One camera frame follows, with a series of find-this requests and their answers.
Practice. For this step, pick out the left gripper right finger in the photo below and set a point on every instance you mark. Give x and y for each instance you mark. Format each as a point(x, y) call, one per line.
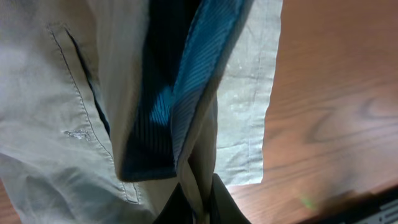
point(223, 209)

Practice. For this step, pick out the light khaki shorts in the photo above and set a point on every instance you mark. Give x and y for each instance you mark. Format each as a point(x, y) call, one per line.
point(57, 162)

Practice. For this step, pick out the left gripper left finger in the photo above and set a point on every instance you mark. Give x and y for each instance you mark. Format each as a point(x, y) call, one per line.
point(177, 210)

